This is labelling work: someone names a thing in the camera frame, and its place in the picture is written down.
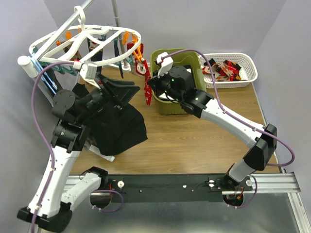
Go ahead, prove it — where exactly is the white round sock hanger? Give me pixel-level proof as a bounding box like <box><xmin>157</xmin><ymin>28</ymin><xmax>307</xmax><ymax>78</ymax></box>
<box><xmin>29</xmin><ymin>0</ymin><xmax>141</xmax><ymax>66</ymax></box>

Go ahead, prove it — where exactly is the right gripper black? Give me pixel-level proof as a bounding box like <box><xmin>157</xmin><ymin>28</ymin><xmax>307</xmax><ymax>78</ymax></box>
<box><xmin>147</xmin><ymin>67</ymin><xmax>183</xmax><ymax>104</ymax></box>

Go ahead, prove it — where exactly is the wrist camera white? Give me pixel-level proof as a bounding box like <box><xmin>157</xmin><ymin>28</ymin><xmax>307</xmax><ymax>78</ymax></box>
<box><xmin>155</xmin><ymin>52</ymin><xmax>173</xmax><ymax>78</ymax></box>
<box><xmin>73</xmin><ymin>61</ymin><xmax>101</xmax><ymax>89</ymax></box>

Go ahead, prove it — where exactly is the white perforated basket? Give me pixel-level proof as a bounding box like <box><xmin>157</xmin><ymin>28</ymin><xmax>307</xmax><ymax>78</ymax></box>
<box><xmin>198</xmin><ymin>53</ymin><xmax>258</xmax><ymax>89</ymax></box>

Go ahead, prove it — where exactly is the green plastic bin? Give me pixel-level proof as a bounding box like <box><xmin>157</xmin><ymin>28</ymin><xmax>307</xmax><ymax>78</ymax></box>
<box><xmin>150</xmin><ymin>48</ymin><xmax>207</xmax><ymax>115</ymax></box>

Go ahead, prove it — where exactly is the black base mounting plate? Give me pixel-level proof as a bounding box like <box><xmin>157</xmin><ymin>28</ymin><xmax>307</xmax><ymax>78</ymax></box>
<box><xmin>108</xmin><ymin>173</ymin><xmax>253</xmax><ymax>203</ymax></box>

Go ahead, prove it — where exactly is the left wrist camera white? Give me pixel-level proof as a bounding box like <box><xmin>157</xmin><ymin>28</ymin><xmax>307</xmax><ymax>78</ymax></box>
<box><xmin>73</xmin><ymin>61</ymin><xmax>101</xmax><ymax>89</ymax></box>

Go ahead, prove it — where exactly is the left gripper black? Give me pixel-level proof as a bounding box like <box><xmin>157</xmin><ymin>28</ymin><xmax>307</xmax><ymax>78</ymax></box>
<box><xmin>77</xmin><ymin>71</ymin><xmax>140</xmax><ymax>123</ymax></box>

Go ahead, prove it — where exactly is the brown argyle sock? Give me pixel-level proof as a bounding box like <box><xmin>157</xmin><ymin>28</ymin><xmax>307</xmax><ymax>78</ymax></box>
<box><xmin>212</xmin><ymin>63</ymin><xmax>231</xmax><ymax>82</ymax></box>

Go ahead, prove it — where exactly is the red santa sock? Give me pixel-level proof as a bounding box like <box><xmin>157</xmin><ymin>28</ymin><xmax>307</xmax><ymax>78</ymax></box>
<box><xmin>202</xmin><ymin>61</ymin><xmax>215</xmax><ymax>74</ymax></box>

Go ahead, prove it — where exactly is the purple cable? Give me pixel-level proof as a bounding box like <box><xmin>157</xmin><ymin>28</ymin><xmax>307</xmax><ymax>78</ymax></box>
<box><xmin>160</xmin><ymin>50</ymin><xmax>296</xmax><ymax>167</ymax></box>
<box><xmin>30</xmin><ymin>61</ymin><xmax>76</xmax><ymax>233</ymax></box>

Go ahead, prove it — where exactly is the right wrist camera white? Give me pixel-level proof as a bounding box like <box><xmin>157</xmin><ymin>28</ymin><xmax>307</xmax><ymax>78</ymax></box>
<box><xmin>155</xmin><ymin>52</ymin><xmax>173</xmax><ymax>78</ymax></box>

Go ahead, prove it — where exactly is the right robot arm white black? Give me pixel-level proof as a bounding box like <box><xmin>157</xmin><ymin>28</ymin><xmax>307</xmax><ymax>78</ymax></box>
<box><xmin>147</xmin><ymin>66</ymin><xmax>277</xmax><ymax>190</ymax></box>

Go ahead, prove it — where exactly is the black garment pile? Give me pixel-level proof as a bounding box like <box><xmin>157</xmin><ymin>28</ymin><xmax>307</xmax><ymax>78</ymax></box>
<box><xmin>71</xmin><ymin>83</ymin><xmax>148</xmax><ymax>156</ymax></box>

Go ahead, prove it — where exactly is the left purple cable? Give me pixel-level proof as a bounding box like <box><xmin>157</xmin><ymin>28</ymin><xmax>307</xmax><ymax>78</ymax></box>
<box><xmin>30</xmin><ymin>61</ymin><xmax>76</xmax><ymax>233</ymax></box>

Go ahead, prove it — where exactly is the white drying rack stand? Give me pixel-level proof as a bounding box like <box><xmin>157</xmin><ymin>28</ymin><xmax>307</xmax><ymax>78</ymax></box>
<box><xmin>17</xmin><ymin>0</ymin><xmax>137</xmax><ymax>163</ymax></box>

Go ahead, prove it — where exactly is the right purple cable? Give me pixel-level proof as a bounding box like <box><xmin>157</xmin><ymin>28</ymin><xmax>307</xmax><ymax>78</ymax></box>
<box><xmin>160</xmin><ymin>50</ymin><xmax>296</xmax><ymax>167</ymax></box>

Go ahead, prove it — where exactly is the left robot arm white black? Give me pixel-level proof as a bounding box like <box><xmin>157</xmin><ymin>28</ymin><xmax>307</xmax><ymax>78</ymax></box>
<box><xmin>17</xmin><ymin>77</ymin><xmax>140</xmax><ymax>233</ymax></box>

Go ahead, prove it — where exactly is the aluminium frame rail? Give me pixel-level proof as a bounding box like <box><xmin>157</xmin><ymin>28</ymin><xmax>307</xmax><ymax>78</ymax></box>
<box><xmin>61</xmin><ymin>167</ymin><xmax>300</xmax><ymax>227</ymax></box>

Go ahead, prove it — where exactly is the red snowflake sock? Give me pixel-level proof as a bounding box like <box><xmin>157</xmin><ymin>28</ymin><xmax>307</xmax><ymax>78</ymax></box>
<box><xmin>135</xmin><ymin>58</ymin><xmax>152</xmax><ymax>106</ymax></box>

